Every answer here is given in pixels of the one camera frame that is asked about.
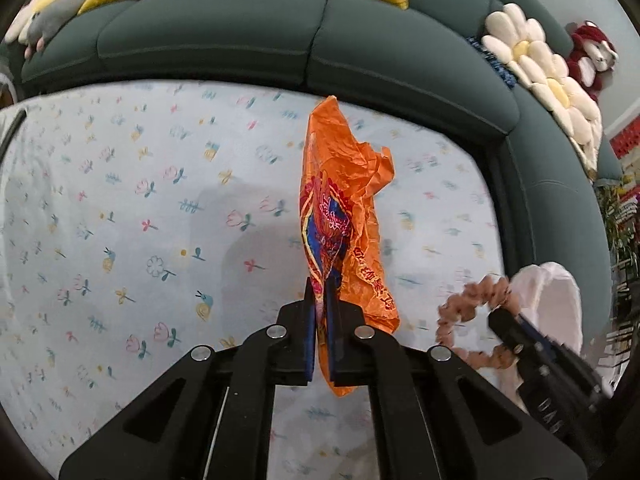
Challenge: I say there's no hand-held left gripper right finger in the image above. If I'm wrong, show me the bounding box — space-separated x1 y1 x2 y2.
324 276 587 480

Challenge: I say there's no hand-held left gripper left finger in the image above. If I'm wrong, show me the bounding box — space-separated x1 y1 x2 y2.
59 277 321 480

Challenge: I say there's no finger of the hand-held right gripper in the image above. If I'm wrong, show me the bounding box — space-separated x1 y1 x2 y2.
520 312 568 358
487 307 546 376

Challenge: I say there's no pink ruffled scrunchie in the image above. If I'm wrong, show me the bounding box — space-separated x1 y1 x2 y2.
436 274 521 372

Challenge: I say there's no orange wrapper with blue print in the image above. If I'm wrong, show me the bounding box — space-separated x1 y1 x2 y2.
299 95 402 398

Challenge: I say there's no potted plant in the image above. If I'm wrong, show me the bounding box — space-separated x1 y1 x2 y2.
595 185 640 311

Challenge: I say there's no floral tablecloth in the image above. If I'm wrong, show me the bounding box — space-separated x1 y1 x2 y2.
0 80 506 480

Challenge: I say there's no white flower cushion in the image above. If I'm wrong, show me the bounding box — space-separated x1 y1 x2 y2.
481 2 568 81
4 0 88 43
527 70 603 181

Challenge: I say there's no blue patterned cloth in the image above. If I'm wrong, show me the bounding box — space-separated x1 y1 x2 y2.
465 35 521 90

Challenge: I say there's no dark green sofa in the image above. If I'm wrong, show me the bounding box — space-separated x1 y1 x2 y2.
20 0 623 341

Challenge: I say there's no red teddy bear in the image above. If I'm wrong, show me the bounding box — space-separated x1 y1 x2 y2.
566 20 620 103

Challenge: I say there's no black pen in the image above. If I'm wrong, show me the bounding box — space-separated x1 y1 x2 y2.
0 109 28 161

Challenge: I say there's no red wall decoration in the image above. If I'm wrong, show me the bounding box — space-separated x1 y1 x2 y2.
610 117 640 158

